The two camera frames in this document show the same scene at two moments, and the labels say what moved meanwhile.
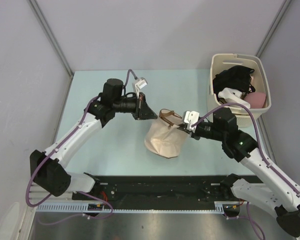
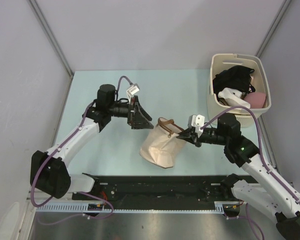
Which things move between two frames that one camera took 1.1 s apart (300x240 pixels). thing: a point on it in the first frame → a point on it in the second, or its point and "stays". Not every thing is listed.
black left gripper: [143, 111] → [138, 120]
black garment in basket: [237, 77] stays
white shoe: [232, 96] stays
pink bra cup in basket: [256, 99] stays
